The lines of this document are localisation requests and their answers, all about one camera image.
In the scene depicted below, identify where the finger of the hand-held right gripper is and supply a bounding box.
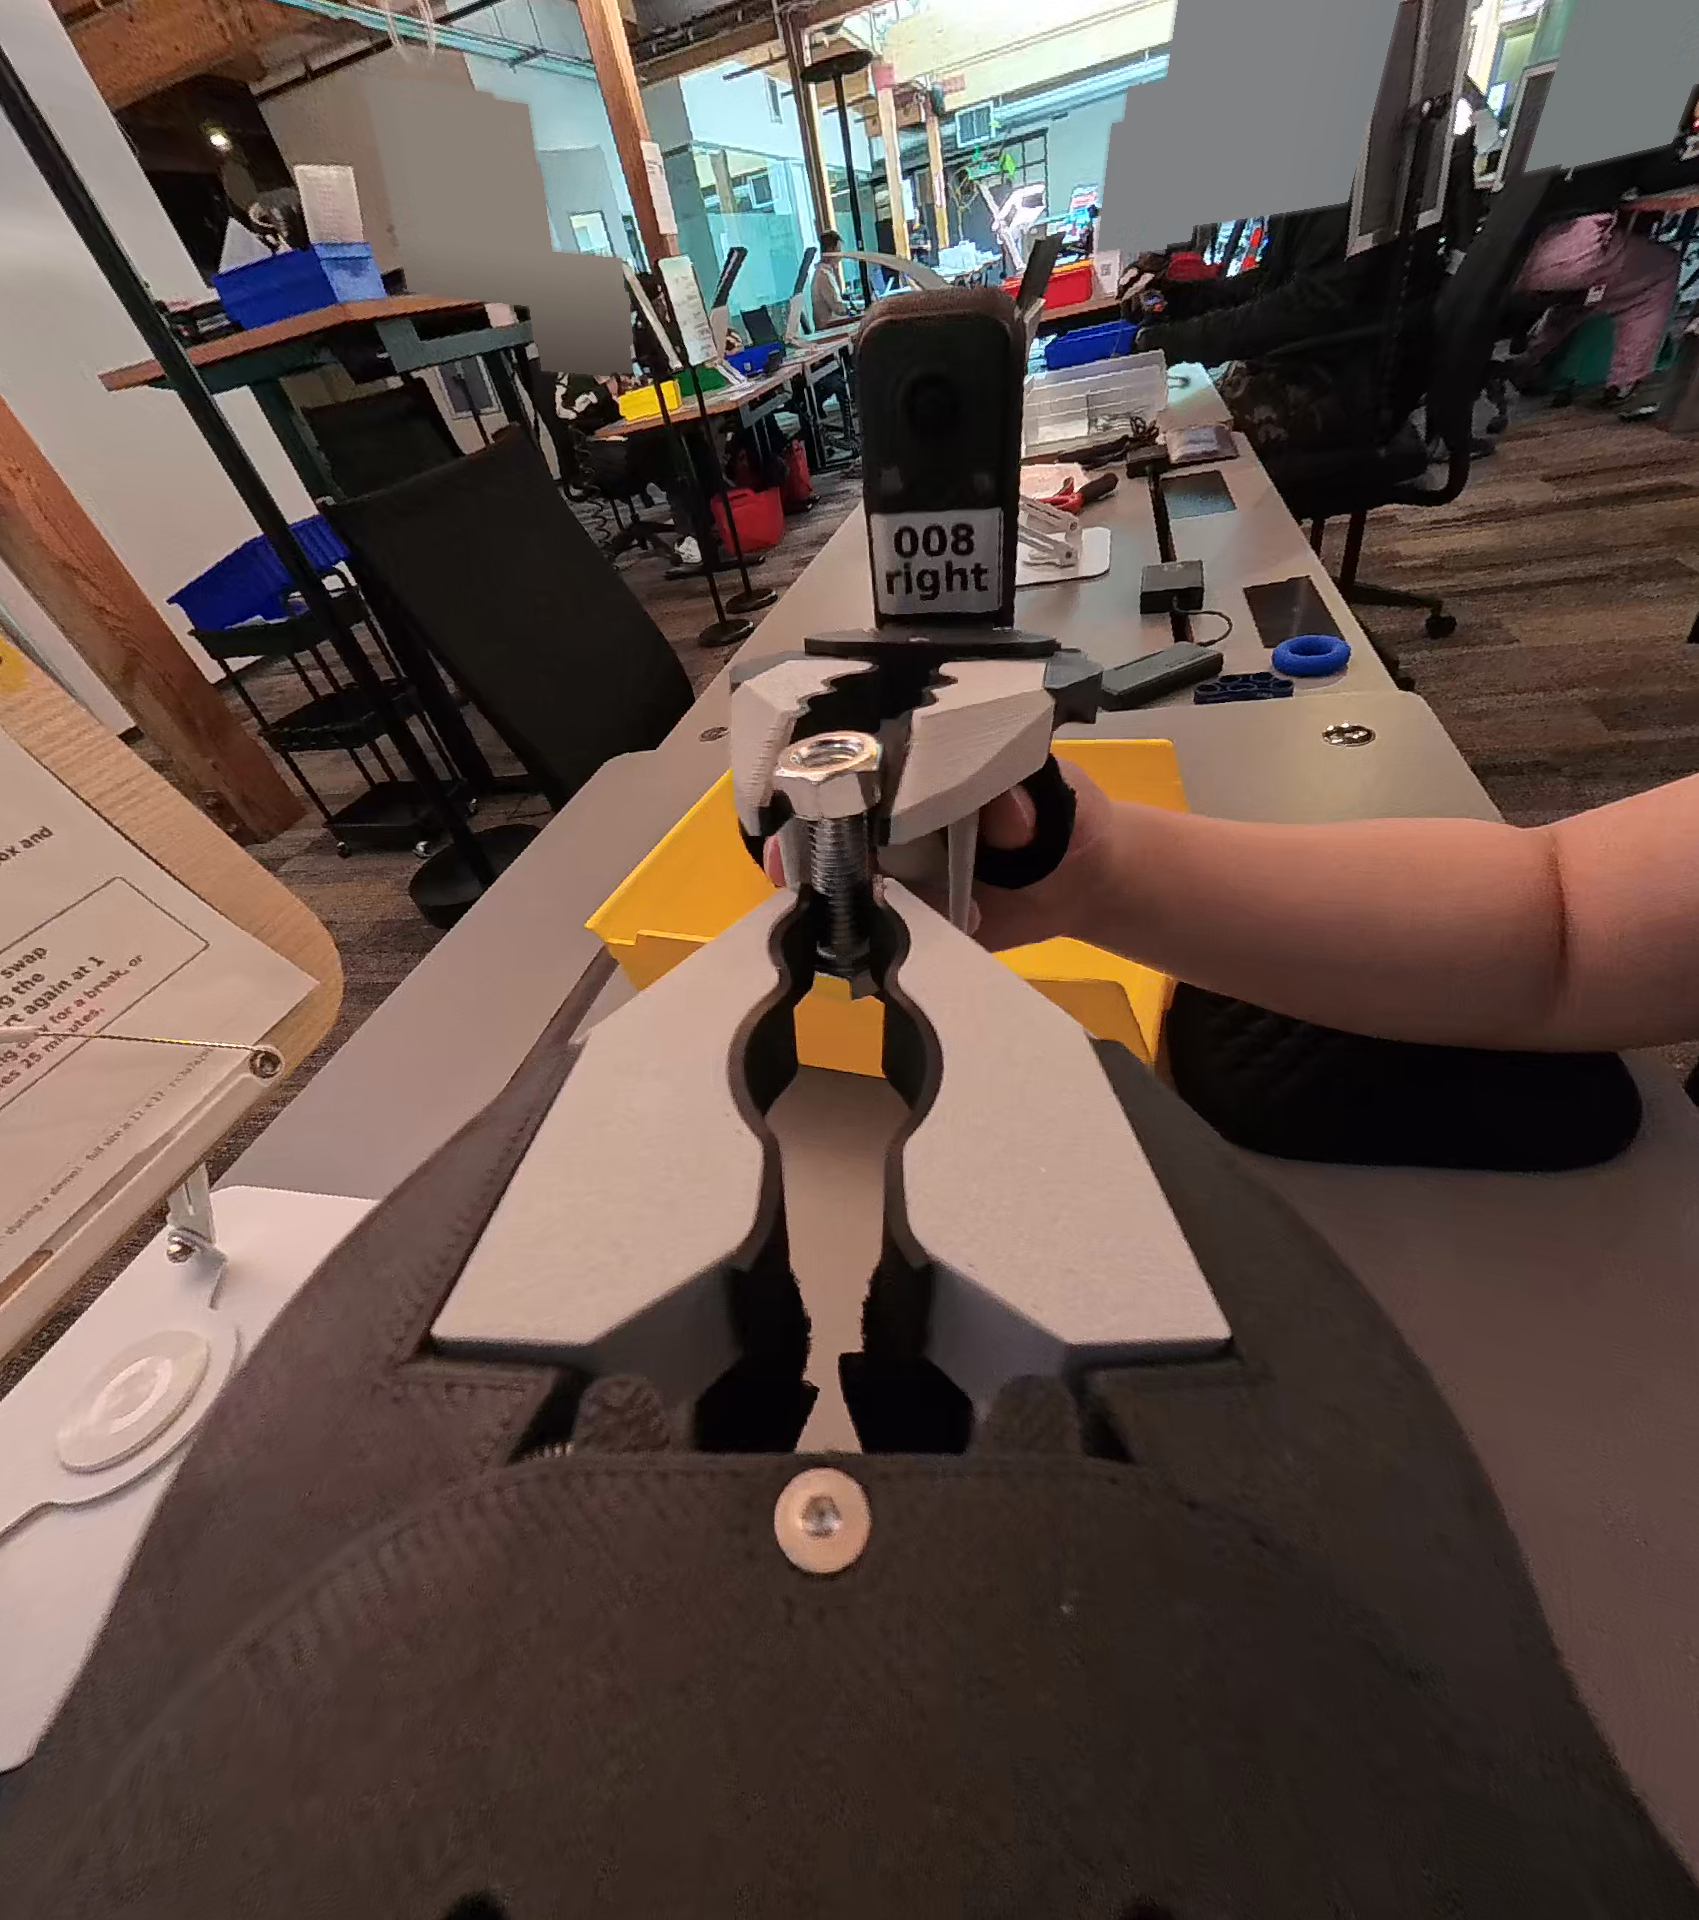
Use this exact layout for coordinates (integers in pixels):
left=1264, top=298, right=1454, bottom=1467
left=872, top=673, right=1058, bottom=851
left=730, top=657, right=874, bottom=841

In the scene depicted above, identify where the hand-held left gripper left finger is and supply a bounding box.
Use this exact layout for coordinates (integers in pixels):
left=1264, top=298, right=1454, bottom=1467
left=431, top=889, right=824, bottom=1454

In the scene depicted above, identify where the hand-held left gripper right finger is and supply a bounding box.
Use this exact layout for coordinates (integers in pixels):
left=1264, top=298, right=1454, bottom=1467
left=844, top=883, right=1234, bottom=1454

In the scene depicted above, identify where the steel bolt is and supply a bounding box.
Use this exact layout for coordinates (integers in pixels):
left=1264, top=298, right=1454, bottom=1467
left=794, top=807, right=888, bottom=1004

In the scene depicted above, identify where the yellow plastic bin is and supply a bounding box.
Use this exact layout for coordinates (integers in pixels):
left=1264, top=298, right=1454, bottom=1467
left=586, top=735, right=1188, bottom=1070

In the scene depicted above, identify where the person's right forearm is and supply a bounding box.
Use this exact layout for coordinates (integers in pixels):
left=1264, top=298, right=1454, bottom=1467
left=1142, top=725, right=1699, bottom=1057

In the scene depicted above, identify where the person's right hand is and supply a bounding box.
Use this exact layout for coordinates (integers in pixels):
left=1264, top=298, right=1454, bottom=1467
left=970, top=781, right=1148, bottom=963

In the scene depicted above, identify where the clear plastic organizer box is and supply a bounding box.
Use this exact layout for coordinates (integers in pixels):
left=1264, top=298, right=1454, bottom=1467
left=1022, top=348, right=1170, bottom=456

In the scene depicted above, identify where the black rectangular device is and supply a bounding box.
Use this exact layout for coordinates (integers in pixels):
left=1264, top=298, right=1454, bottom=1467
left=1098, top=642, right=1228, bottom=714

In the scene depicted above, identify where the red bin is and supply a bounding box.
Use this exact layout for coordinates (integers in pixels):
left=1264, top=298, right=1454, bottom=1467
left=706, top=480, right=792, bottom=561

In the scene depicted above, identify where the small white stand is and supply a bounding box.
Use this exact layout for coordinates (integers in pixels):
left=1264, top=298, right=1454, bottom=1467
left=1012, top=493, right=1116, bottom=590

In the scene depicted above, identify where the black mesh office chair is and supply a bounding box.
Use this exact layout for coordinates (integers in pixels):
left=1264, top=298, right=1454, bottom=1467
left=315, top=424, right=698, bottom=821

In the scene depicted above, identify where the black floor stand pole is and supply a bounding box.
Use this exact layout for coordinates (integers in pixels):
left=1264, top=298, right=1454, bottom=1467
left=0, top=0, right=554, bottom=929

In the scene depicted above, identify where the black wrist rest pad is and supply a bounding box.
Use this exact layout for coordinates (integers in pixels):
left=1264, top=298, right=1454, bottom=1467
left=1164, top=982, right=1644, bottom=1176

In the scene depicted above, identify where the black rolling cart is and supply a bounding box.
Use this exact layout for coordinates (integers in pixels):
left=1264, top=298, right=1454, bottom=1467
left=191, top=576, right=499, bottom=861

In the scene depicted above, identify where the blue plastic bin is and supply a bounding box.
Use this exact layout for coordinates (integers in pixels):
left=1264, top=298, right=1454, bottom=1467
left=213, top=241, right=391, bottom=333
left=169, top=515, right=353, bottom=632

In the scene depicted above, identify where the instruction sheet on clipboard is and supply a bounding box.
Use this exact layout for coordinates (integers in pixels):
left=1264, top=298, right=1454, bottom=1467
left=0, top=576, right=345, bottom=1473

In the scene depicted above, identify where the wooden top standing desk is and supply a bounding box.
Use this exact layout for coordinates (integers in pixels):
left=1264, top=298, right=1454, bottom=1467
left=101, top=293, right=540, bottom=498

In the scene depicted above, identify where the white stand base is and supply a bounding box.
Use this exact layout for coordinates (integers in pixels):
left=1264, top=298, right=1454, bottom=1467
left=0, top=1185, right=387, bottom=1776

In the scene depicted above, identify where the printed instruction sheet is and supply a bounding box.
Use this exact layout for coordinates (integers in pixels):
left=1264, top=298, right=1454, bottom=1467
left=0, top=630, right=319, bottom=1383

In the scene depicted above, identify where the wire page clip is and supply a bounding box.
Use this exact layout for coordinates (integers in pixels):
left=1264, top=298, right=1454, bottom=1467
left=0, top=1027, right=289, bottom=1082

